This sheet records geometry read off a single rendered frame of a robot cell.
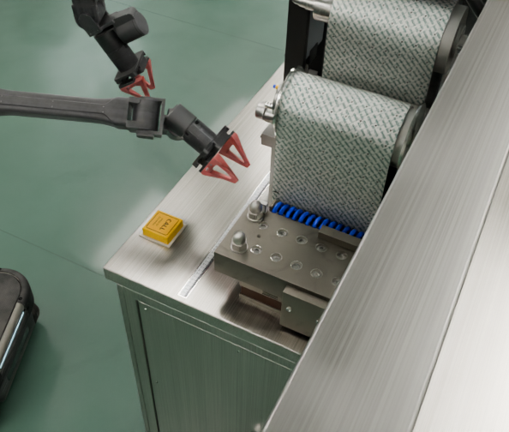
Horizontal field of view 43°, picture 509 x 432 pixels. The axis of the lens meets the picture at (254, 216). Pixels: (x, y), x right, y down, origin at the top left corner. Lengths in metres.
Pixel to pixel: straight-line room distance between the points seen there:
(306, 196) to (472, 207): 0.85
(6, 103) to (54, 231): 1.45
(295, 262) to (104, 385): 1.21
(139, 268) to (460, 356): 0.90
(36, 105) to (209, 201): 0.47
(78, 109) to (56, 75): 2.37
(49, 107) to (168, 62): 2.41
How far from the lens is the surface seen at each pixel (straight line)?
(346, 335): 0.44
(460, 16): 1.38
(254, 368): 1.46
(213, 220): 1.55
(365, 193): 1.30
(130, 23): 1.59
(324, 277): 1.28
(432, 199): 0.54
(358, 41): 1.41
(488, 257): 0.82
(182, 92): 3.55
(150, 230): 1.50
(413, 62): 1.39
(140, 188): 2.98
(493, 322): 0.76
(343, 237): 1.33
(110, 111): 1.40
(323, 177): 1.31
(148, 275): 1.45
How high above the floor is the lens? 2.01
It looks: 45 degrees down
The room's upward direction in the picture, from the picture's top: 2 degrees clockwise
